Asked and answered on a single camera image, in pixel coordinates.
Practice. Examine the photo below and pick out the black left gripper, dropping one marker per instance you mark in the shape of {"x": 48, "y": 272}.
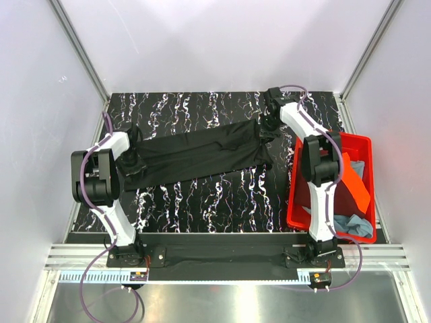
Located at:
{"x": 137, "y": 167}

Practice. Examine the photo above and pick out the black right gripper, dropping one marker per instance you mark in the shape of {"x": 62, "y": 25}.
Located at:
{"x": 264, "y": 118}

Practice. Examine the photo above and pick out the black t shirt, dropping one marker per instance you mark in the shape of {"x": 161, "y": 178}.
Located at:
{"x": 199, "y": 154}

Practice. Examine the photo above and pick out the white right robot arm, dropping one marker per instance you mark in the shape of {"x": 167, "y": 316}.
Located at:
{"x": 321, "y": 165}

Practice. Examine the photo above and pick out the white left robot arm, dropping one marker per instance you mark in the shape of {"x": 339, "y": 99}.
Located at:
{"x": 95, "y": 183}

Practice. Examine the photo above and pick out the red plastic bin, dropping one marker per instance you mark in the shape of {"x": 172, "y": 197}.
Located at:
{"x": 363, "y": 146}

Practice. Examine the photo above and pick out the orange t shirt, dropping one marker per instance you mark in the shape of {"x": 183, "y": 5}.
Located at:
{"x": 355, "y": 185}

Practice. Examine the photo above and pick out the maroon t shirt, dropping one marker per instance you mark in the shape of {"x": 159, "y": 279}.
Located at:
{"x": 343, "y": 203}

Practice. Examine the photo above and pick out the left orange connector box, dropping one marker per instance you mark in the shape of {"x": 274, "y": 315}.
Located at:
{"x": 138, "y": 276}

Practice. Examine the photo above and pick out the orange connector box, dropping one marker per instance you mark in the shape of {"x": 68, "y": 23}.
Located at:
{"x": 321, "y": 278}
{"x": 138, "y": 276}

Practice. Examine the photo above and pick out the light blue t shirt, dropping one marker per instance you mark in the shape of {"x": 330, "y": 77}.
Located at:
{"x": 324, "y": 223}

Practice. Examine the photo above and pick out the right orange connector box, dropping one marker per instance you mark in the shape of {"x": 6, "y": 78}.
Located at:
{"x": 321, "y": 278}

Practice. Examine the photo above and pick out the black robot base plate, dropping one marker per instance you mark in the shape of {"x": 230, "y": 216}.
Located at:
{"x": 292, "y": 258}

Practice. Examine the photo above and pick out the left aluminium corner post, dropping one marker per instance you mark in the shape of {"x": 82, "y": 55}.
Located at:
{"x": 73, "y": 38}

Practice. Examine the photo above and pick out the aluminium corner post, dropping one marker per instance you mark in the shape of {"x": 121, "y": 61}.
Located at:
{"x": 388, "y": 16}
{"x": 73, "y": 38}

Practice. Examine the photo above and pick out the white slotted cable duct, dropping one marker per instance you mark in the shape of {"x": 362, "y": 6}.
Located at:
{"x": 160, "y": 277}

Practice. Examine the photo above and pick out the right aluminium corner post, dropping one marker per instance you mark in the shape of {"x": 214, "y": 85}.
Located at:
{"x": 388, "y": 16}

